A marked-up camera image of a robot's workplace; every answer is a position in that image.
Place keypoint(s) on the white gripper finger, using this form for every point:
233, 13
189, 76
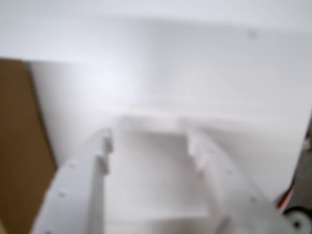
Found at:
231, 195
73, 195

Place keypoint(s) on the brown cardboard box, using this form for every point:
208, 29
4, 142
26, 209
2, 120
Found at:
19, 134

